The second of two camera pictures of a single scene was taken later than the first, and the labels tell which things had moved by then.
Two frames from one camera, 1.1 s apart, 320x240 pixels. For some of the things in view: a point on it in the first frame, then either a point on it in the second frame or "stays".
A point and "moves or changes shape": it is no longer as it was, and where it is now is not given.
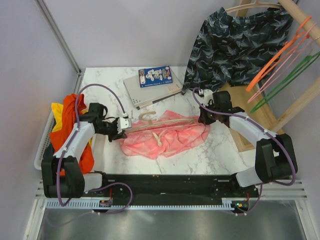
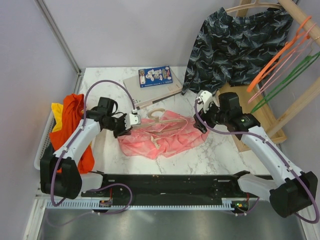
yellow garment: [57, 109] stays
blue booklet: [155, 76] stays
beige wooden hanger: [156, 124] moves or changes shape
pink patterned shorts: [170, 132] stays
